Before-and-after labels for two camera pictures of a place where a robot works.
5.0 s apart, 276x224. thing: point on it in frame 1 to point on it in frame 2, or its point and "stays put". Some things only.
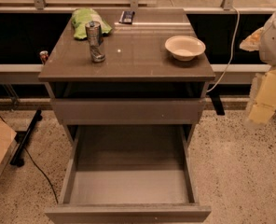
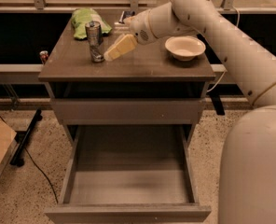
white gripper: [275, 37] to [140, 28]
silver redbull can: [95, 41] stays put
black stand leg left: [17, 159] stays put
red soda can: [44, 54] stays put
